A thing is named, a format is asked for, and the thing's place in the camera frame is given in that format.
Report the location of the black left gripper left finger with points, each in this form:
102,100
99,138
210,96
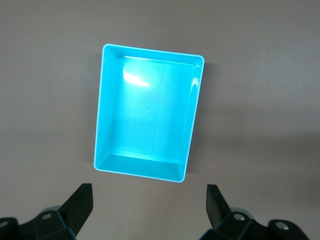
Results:
75,210

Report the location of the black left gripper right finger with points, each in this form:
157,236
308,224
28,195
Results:
218,210

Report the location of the blue plastic box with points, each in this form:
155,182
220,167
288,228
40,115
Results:
150,112

